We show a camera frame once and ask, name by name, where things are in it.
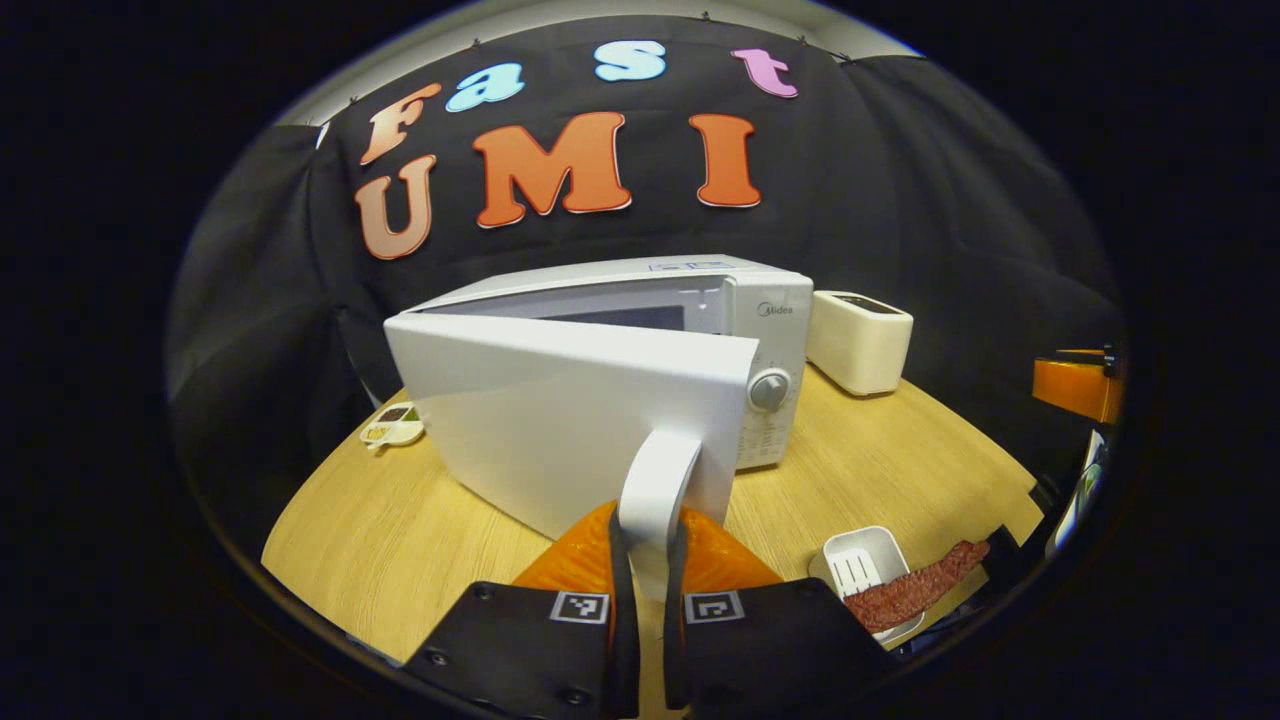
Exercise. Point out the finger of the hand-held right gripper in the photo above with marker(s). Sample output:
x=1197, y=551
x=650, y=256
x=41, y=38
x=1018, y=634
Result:
x=1080, y=385
x=1015, y=555

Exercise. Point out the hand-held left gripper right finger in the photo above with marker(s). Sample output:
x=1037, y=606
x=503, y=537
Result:
x=675, y=650

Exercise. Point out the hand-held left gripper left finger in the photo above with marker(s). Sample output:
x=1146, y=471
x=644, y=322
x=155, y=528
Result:
x=625, y=650

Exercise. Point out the red meat slice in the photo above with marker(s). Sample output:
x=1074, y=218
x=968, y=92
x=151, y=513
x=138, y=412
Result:
x=915, y=590

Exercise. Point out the white microwave oven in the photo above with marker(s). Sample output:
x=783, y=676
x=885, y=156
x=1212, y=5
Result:
x=560, y=420

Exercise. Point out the white slotted tray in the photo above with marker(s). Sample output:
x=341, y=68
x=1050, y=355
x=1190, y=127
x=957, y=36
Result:
x=860, y=565

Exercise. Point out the white toaster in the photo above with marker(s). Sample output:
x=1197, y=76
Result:
x=860, y=345

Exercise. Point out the small white divided dish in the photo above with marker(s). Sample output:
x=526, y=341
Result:
x=397, y=430

